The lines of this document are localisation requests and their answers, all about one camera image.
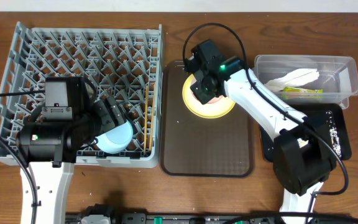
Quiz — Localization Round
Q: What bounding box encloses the yellow plastic plate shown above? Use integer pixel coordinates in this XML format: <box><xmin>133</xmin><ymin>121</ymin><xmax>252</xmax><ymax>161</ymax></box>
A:
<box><xmin>182</xmin><ymin>74</ymin><xmax>236</xmax><ymax>119</ymax></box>

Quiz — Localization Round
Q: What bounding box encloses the green orange snack wrapper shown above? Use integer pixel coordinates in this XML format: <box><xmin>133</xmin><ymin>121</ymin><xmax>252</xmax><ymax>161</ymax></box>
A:
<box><xmin>282</xmin><ymin>87</ymin><xmax>323</xmax><ymax>93</ymax></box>

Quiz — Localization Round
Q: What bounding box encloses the white napkin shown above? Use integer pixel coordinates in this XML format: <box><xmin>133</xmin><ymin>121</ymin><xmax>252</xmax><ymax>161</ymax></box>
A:
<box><xmin>265</xmin><ymin>68</ymin><xmax>319</xmax><ymax>91</ymax></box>

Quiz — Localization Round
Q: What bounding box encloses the rice food waste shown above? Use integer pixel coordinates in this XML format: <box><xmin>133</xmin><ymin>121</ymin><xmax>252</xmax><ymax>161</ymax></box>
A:
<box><xmin>296</xmin><ymin>118</ymin><xmax>343</xmax><ymax>158</ymax></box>

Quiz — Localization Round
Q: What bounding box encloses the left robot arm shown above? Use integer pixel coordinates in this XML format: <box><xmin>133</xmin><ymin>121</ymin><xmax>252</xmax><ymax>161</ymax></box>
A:
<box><xmin>16</xmin><ymin>77</ymin><xmax>134</xmax><ymax>223</ymax></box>

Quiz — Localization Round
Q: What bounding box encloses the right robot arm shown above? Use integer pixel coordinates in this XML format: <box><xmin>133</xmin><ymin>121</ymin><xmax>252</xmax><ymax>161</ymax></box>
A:
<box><xmin>183</xmin><ymin>39</ymin><xmax>341</xmax><ymax>223</ymax></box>

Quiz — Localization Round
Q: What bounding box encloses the grey plastic dish rack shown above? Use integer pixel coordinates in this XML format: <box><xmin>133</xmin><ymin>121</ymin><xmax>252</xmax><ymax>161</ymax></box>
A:
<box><xmin>0</xmin><ymin>23</ymin><xmax>163</xmax><ymax>168</ymax></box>

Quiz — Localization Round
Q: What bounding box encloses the clear plastic bin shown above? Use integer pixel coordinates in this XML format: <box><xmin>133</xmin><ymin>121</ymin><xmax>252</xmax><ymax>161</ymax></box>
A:
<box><xmin>254</xmin><ymin>55</ymin><xmax>358</xmax><ymax>109</ymax></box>

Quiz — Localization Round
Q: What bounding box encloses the dark brown serving tray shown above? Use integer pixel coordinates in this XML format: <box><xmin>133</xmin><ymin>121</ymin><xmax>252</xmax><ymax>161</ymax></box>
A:
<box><xmin>160</xmin><ymin>60</ymin><xmax>254</xmax><ymax>178</ymax></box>

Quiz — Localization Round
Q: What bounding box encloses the black plastic tray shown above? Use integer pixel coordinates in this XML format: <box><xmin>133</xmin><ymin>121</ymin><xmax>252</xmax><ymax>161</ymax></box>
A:
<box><xmin>259</xmin><ymin>103</ymin><xmax>352</xmax><ymax>162</ymax></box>

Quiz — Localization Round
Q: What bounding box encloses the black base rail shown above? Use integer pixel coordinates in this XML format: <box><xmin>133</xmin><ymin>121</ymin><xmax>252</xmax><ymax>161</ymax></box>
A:
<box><xmin>63</xmin><ymin>204</ymin><xmax>358</xmax><ymax>224</ymax></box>

